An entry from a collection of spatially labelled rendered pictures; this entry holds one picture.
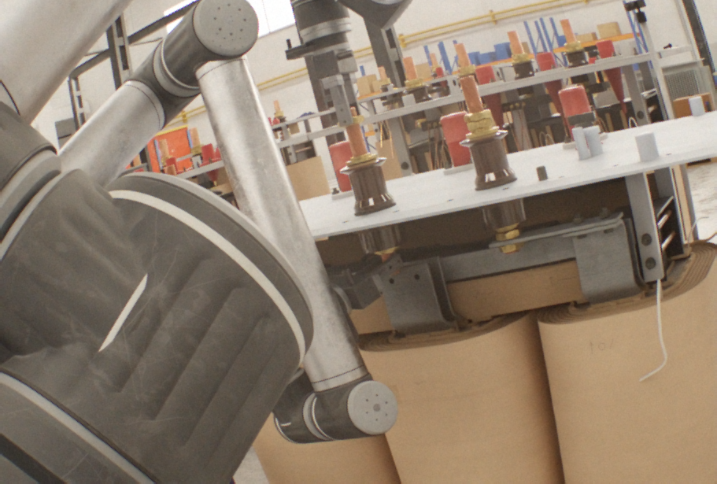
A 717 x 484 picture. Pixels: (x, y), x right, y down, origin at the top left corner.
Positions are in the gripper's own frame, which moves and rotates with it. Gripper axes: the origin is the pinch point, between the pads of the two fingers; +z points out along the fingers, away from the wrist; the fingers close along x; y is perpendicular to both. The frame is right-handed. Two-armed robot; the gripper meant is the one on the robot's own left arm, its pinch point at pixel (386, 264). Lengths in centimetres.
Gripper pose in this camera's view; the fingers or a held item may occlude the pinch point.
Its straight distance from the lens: 189.3
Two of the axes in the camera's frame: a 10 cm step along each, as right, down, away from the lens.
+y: -4.2, -8.8, -2.2
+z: 6.9, -4.6, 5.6
